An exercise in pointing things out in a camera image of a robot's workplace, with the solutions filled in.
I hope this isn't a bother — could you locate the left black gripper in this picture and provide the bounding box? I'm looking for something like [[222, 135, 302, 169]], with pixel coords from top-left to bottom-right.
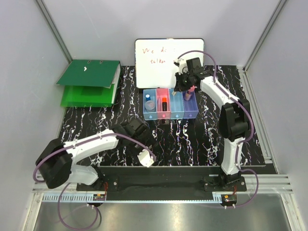
[[128, 130, 158, 164]]

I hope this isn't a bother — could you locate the pink transparent stapler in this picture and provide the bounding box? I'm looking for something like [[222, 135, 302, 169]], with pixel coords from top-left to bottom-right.
[[184, 86, 196, 101]]

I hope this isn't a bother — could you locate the light blue bin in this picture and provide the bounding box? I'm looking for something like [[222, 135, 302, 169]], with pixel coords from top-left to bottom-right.
[[143, 89, 158, 120], [169, 89, 184, 119]]

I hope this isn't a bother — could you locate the small clear glue bottle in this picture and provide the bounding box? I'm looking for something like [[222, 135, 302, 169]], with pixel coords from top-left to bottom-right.
[[144, 94, 156, 112]]

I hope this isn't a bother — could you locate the pink eraser stick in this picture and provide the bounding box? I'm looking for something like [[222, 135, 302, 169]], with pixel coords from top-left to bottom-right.
[[157, 98, 162, 112]]

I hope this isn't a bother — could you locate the purple bin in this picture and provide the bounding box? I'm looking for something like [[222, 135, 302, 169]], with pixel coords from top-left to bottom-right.
[[182, 92, 199, 119]]

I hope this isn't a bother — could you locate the pink bin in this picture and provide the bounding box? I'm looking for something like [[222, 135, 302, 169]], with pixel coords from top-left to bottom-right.
[[156, 88, 171, 119]]

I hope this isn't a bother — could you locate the orange black marker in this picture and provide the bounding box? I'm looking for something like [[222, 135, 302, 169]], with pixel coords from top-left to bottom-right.
[[162, 97, 168, 112]]

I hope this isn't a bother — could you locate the white dry-erase board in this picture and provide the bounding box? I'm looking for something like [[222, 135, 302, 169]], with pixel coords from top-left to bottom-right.
[[135, 38, 205, 89]]

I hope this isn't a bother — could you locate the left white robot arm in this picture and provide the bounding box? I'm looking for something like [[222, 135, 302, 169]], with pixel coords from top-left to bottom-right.
[[33, 118, 156, 191]]

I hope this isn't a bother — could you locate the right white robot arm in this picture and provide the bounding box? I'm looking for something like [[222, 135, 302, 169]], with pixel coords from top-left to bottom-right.
[[174, 57, 254, 191]]

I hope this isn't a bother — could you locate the black marble pattern mat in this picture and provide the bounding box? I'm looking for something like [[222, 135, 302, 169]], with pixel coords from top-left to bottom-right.
[[56, 65, 265, 167]]

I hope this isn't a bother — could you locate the light green folder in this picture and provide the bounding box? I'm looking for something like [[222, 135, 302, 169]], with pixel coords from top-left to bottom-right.
[[61, 84, 117, 107]]

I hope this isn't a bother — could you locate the left circuit board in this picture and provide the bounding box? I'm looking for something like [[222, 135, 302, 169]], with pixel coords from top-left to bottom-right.
[[93, 193, 106, 201]]

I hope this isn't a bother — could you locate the circuit board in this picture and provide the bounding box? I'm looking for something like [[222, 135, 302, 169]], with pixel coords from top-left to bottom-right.
[[223, 194, 237, 202], [93, 193, 106, 201]]

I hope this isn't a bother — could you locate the right circuit board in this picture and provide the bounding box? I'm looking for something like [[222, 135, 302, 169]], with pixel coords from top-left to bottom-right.
[[223, 194, 237, 202]]

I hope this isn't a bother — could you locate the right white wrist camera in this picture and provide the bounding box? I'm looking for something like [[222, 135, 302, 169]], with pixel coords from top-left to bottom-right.
[[174, 58, 188, 75]]

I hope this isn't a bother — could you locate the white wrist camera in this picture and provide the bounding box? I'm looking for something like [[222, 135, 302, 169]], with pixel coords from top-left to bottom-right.
[[174, 58, 188, 75], [137, 149, 156, 167]]

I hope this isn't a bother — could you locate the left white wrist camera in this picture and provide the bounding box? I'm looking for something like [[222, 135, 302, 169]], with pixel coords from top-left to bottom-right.
[[137, 149, 156, 167]]

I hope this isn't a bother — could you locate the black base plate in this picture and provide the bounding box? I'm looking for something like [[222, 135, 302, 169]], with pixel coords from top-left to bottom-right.
[[74, 165, 248, 202]]

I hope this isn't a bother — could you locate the green ring binder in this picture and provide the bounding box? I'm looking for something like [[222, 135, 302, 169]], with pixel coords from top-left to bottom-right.
[[56, 59, 121, 104]]

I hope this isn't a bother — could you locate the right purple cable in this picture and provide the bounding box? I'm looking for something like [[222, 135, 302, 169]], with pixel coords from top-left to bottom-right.
[[177, 50, 259, 209]]

